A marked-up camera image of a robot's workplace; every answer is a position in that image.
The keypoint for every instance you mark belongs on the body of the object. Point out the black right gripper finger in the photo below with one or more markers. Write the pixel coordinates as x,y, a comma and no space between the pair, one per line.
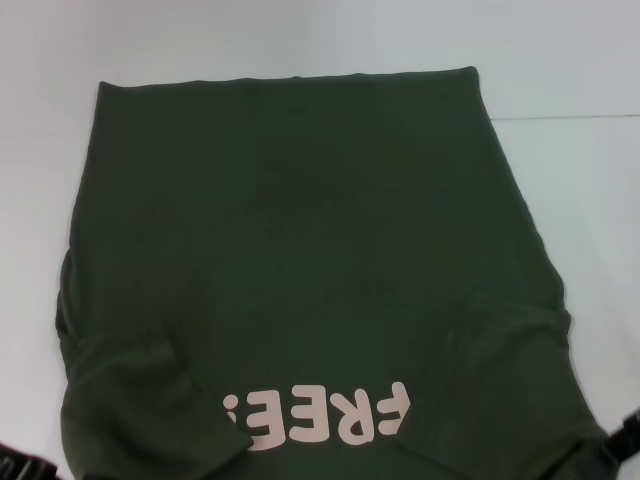
622,452
626,425

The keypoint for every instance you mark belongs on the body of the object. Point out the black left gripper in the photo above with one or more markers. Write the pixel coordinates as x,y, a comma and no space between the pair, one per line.
15,462

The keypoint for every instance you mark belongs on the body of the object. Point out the dark green FREE! t-shirt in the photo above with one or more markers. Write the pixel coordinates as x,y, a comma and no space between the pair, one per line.
310,225

